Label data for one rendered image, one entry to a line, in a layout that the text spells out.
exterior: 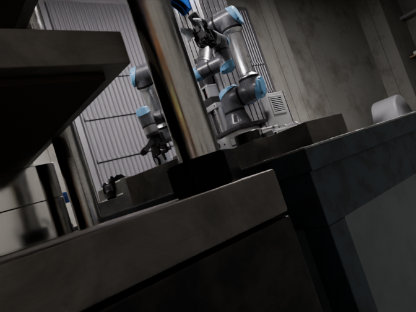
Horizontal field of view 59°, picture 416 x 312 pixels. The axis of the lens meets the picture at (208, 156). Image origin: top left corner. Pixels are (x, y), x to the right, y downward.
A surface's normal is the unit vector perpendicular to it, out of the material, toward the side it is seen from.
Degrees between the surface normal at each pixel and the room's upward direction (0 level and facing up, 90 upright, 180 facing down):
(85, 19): 90
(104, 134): 90
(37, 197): 90
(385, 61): 90
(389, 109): 80
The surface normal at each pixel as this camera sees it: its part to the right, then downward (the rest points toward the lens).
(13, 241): 0.60, -0.26
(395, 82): -0.76, 0.21
